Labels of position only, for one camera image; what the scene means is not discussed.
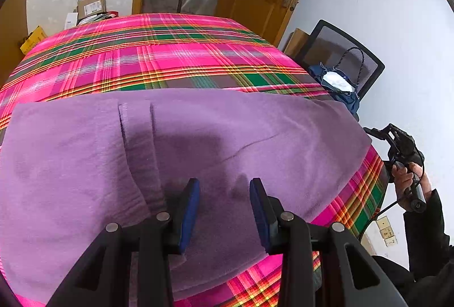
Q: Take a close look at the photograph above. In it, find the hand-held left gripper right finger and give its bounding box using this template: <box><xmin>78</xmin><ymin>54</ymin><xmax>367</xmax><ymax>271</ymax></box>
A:
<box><xmin>249</xmin><ymin>178</ymin><xmax>408</xmax><ymax>307</ymax></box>

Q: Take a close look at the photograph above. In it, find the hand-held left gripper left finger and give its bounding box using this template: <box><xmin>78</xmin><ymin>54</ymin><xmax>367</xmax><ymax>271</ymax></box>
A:
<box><xmin>46</xmin><ymin>178</ymin><xmax>201</xmax><ymax>307</ymax></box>

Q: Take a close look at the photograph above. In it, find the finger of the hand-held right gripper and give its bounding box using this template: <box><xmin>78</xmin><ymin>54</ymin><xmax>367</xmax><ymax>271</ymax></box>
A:
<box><xmin>363</xmin><ymin>127</ymin><xmax>391</xmax><ymax>142</ymax></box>

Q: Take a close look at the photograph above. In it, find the purple fleece garment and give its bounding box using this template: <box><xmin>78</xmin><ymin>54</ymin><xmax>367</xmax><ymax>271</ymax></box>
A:
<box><xmin>0</xmin><ymin>89</ymin><xmax>372</xmax><ymax>304</ymax></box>

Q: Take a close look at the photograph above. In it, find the person's right forearm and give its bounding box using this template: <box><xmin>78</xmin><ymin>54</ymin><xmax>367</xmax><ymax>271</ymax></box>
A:
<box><xmin>402</xmin><ymin>188</ymin><xmax>454</xmax><ymax>281</ymax></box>

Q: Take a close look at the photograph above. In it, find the person's right hand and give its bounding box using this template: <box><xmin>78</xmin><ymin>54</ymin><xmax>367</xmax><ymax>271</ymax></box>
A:
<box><xmin>391</xmin><ymin>162</ymin><xmax>434</xmax><ymax>208</ymax></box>

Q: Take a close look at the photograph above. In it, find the blue denim bag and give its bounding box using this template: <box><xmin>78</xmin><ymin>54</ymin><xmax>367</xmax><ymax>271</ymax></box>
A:
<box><xmin>308</xmin><ymin>47</ymin><xmax>366</xmax><ymax>121</ymax></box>

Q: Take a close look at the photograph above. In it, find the white cloth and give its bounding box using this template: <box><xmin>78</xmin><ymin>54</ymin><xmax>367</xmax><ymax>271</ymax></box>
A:
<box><xmin>321</xmin><ymin>71</ymin><xmax>355</xmax><ymax>93</ymax></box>

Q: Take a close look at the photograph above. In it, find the black mesh chair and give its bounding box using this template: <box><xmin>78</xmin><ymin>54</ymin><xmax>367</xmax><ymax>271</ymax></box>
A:
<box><xmin>296</xmin><ymin>19</ymin><xmax>385</xmax><ymax>105</ymax></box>

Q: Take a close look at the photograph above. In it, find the person's dark clothing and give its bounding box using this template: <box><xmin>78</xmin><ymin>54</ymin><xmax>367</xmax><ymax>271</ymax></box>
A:
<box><xmin>371</xmin><ymin>255</ymin><xmax>454</xmax><ymax>307</ymax></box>

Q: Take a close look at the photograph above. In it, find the pink plaid bedsheet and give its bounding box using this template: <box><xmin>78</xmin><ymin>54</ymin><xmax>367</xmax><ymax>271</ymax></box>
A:
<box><xmin>0</xmin><ymin>12</ymin><xmax>389</xmax><ymax>307</ymax></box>

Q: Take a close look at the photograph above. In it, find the brown cardboard box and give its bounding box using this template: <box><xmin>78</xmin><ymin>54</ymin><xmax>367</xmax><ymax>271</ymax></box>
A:
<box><xmin>74</xmin><ymin>0</ymin><xmax>109</xmax><ymax>24</ymax></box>

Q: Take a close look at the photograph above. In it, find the yellow paper bag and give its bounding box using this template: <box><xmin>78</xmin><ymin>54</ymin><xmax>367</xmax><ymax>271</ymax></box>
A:
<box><xmin>19</xmin><ymin>26</ymin><xmax>48</xmax><ymax>55</ymax></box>

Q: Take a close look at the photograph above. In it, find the wooden wardrobe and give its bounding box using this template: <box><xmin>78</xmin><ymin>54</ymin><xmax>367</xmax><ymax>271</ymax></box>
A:
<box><xmin>0</xmin><ymin>0</ymin><xmax>31</xmax><ymax>77</ymax></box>

